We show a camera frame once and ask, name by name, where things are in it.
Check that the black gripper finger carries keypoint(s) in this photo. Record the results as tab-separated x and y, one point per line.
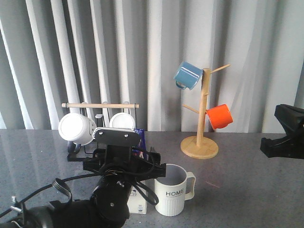
284	147
291	118

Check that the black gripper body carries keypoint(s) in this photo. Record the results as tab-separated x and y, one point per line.
132	161

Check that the Pascual whole milk carton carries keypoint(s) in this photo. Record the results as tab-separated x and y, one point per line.
136	203

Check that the white HOME mug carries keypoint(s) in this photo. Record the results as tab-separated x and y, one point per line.
174	189

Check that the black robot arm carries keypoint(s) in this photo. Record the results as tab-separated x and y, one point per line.
106	208

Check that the white ribbed mug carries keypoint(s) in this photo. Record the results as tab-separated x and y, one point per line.
122	120

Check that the white smooth mug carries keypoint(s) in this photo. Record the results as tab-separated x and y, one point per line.
76	128

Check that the orange enamel mug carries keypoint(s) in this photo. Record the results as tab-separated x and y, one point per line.
219	116

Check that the wooden mug tree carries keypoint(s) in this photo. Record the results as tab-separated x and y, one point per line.
199	146

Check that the blue enamel mug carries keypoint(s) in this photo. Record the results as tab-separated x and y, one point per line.
187	75

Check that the grey white curtain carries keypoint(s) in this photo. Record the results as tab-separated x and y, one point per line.
127	51

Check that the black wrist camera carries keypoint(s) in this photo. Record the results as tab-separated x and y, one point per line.
116	136

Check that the black wire mug rack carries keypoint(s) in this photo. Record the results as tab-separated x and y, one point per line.
72	148

